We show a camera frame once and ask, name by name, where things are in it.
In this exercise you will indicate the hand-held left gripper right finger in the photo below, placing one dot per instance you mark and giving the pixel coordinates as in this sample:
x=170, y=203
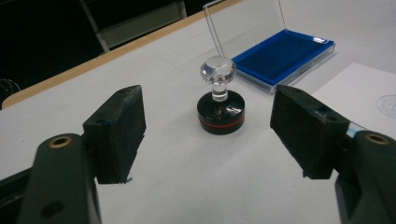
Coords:
x=308, y=137

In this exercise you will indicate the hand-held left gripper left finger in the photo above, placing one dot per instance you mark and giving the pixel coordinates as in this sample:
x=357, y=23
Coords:
x=116, y=140

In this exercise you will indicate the blue ink pad clear case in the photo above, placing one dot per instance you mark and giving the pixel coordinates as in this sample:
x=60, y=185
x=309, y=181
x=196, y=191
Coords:
x=280, y=56

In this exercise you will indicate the black stamp with clear knob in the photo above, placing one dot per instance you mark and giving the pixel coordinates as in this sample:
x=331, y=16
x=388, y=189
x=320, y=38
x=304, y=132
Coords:
x=221, y=112

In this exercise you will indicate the white paper sheet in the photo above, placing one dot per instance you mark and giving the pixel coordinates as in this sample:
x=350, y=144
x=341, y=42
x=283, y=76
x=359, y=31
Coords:
x=351, y=93

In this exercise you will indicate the grey metal shelf frame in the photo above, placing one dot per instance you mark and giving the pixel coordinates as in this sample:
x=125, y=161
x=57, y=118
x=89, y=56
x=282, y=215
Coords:
x=140, y=29

